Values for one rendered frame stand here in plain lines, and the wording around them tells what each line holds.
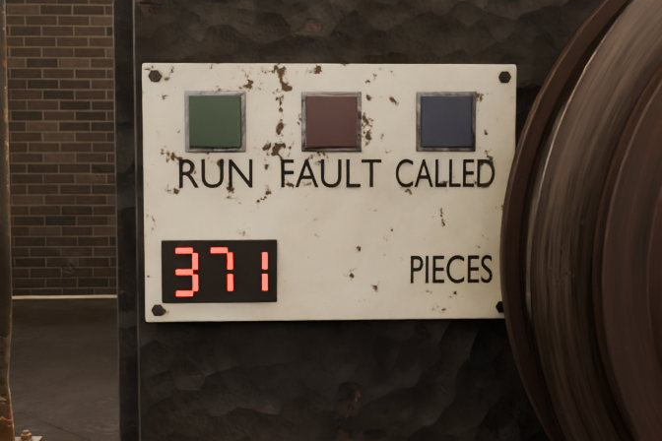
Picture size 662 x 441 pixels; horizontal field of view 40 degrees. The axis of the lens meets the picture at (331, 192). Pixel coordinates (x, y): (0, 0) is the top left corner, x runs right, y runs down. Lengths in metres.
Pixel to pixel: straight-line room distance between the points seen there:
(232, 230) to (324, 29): 0.16
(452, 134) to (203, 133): 0.17
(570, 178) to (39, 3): 6.45
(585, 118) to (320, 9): 0.22
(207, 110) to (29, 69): 6.24
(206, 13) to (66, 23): 6.17
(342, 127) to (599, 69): 0.19
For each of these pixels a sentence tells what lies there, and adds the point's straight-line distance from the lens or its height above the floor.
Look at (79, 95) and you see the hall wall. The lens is 6.76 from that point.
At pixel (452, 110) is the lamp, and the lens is 0.64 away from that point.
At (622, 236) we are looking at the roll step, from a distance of 0.52.
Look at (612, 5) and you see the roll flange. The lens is 0.61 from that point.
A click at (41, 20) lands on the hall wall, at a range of 6.86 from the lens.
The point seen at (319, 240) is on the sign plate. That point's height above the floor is 1.12.
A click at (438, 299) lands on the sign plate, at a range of 0.65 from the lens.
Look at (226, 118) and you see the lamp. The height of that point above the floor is 1.20.
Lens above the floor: 1.19
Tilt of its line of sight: 4 degrees down
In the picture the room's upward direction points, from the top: straight up
